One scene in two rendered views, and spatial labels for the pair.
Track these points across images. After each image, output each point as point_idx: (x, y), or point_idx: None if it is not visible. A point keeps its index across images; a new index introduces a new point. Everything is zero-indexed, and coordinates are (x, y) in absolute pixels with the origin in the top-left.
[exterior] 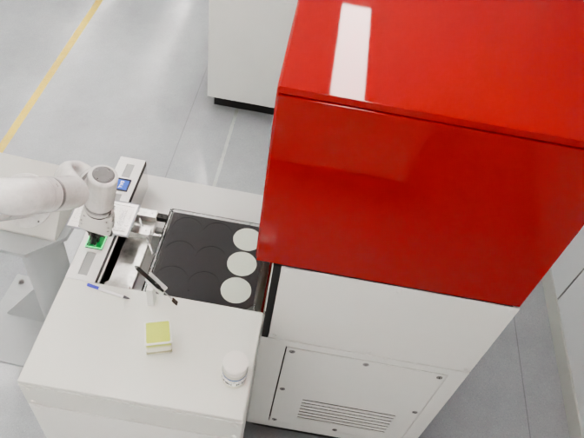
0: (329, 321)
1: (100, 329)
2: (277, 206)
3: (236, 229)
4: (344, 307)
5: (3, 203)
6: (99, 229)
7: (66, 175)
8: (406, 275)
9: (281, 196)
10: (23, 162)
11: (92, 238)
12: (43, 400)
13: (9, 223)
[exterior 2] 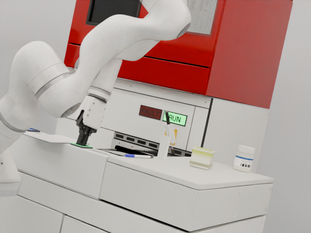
0: (220, 152)
1: (172, 167)
2: (221, 40)
3: (108, 151)
4: (227, 133)
5: (186, 1)
6: (98, 119)
7: None
8: (246, 92)
9: (223, 32)
10: None
11: (86, 137)
12: (201, 216)
13: None
